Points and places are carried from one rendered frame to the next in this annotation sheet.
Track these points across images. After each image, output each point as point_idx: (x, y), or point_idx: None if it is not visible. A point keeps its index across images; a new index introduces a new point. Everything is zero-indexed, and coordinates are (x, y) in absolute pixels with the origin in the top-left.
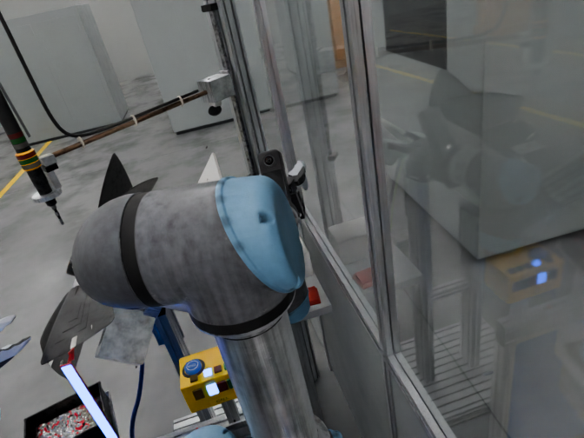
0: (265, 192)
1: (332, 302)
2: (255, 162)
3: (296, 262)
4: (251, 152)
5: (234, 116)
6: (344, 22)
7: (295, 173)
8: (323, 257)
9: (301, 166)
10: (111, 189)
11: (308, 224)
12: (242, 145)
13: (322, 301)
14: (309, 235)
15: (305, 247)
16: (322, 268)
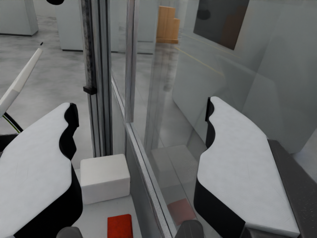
0: None
1: (140, 219)
2: (95, 74)
3: None
4: (93, 63)
5: (81, 20)
6: None
7: (267, 200)
8: (145, 188)
9: (257, 135)
10: None
11: (134, 145)
12: (85, 54)
13: (135, 237)
14: (132, 152)
15: (128, 169)
16: (139, 188)
